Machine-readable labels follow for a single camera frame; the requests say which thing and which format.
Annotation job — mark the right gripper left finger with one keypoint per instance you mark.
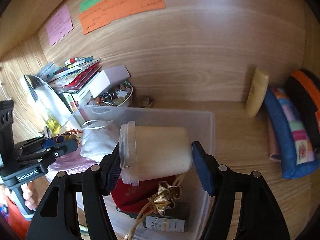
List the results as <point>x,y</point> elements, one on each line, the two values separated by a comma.
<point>57,217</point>

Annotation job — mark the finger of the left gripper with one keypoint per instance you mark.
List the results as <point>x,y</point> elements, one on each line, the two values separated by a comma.
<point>60,149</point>
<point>48,143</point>

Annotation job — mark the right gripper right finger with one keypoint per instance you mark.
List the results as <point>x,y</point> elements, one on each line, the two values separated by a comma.
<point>260,215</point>

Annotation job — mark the white drawstring pouch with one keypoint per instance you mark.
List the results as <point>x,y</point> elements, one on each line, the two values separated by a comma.
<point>99,138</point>

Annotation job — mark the clear plastic storage bin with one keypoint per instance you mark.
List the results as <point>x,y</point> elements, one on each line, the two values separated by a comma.
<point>200,126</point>

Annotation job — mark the white cream jar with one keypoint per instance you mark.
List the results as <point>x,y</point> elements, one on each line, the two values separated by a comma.
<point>152,152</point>

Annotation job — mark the red pouch gold ribbon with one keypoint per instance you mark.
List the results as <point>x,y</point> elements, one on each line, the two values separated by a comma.
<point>154,196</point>

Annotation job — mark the green glass jar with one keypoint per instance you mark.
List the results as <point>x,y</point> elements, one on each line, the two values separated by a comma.
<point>174,220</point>

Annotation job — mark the person left hand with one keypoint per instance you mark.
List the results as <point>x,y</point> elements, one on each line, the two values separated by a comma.
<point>30,195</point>

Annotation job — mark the yellow green spray bottle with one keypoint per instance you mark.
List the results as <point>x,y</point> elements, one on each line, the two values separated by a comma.
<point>53,124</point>

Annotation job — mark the stack of books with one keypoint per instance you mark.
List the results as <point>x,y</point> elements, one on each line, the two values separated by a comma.
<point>73,79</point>

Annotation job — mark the blue patchwork pouch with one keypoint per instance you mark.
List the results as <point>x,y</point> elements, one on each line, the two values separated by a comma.
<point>297,156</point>

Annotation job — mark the white ceramic bowl of trinkets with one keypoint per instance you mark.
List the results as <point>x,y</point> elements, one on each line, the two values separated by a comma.
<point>117,96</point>

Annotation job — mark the small white box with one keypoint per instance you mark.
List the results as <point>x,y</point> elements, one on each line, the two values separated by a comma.
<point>108,78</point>

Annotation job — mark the pink sticky note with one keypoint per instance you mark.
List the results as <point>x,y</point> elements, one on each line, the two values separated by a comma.
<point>59,25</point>

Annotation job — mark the black orange round case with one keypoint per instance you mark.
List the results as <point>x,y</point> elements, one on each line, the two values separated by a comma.
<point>302,88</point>

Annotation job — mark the orange sticky note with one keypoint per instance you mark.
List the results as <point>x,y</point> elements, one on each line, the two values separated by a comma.
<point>106,11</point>

